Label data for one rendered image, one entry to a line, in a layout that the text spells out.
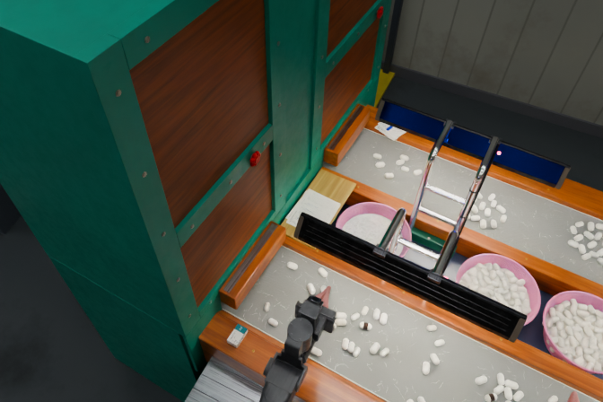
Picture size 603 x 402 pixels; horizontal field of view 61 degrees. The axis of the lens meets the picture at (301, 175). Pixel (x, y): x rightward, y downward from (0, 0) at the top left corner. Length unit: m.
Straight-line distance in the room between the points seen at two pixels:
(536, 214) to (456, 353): 0.66
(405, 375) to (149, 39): 1.18
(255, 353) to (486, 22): 2.45
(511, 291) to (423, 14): 2.05
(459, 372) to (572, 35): 2.22
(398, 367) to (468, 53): 2.32
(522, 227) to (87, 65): 1.61
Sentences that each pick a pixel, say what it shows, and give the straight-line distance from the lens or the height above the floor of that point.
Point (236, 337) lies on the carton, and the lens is 1.60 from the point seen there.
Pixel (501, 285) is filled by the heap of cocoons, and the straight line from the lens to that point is 1.88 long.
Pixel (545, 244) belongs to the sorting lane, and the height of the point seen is 0.74.
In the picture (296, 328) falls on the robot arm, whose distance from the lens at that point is 1.19.
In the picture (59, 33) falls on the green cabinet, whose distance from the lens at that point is 0.90.
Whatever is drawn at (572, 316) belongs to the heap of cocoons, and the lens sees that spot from 1.92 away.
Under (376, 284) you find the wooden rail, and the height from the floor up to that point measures 0.77.
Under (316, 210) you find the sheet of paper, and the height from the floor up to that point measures 0.78.
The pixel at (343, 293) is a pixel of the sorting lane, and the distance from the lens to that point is 1.72.
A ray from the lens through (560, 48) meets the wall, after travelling 3.41.
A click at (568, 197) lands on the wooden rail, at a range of 2.16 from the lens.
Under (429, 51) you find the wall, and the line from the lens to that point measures 3.56.
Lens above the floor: 2.25
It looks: 49 degrees down
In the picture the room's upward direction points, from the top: 2 degrees clockwise
